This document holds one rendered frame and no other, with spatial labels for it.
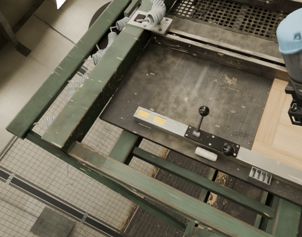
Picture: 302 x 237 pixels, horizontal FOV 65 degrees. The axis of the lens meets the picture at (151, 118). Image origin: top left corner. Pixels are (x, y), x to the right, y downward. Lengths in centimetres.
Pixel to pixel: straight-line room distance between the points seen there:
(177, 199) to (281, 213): 37
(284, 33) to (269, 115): 64
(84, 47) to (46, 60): 420
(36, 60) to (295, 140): 539
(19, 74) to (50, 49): 85
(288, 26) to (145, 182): 62
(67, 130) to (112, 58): 37
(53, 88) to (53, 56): 435
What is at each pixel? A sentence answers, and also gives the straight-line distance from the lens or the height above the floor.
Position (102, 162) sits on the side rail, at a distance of 89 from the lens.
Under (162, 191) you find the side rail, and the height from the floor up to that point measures 152.
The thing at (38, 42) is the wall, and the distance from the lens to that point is 597.
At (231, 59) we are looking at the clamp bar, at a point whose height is 150.
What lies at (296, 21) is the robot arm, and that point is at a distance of 44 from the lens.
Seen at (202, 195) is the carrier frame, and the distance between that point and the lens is 204.
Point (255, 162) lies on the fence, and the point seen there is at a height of 130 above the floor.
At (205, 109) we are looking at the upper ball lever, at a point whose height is 155.
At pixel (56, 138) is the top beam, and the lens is 93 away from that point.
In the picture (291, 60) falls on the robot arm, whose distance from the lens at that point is 45.
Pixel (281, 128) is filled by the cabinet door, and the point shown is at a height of 124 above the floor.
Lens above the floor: 185
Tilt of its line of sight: 12 degrees down
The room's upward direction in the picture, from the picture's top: 56 degrees counter-clockwise
